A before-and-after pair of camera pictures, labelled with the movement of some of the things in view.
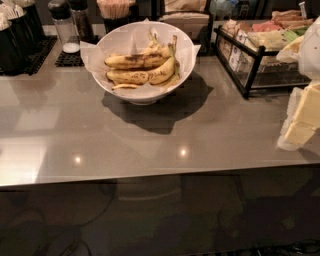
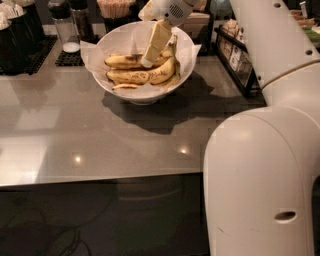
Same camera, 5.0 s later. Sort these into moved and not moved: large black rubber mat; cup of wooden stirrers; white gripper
Moved: white gripper
Not moved: cup of wooden stirrers; large black rubber mat
